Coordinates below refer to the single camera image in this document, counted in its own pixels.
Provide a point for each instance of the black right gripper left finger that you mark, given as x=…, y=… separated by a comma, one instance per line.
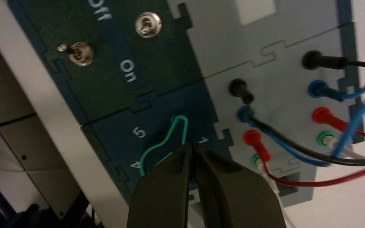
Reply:
x=163, y=195

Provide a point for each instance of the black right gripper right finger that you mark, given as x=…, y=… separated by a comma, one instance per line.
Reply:
x=233, y=198

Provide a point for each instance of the black knob with green pointer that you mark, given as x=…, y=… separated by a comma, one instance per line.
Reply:
x=173, y=137

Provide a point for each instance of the grey and teal control box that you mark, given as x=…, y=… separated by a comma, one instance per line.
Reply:
x=170, y=63

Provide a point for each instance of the silver metal toggle switch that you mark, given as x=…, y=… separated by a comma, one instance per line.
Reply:
x=148, y=24
x=81, y=54

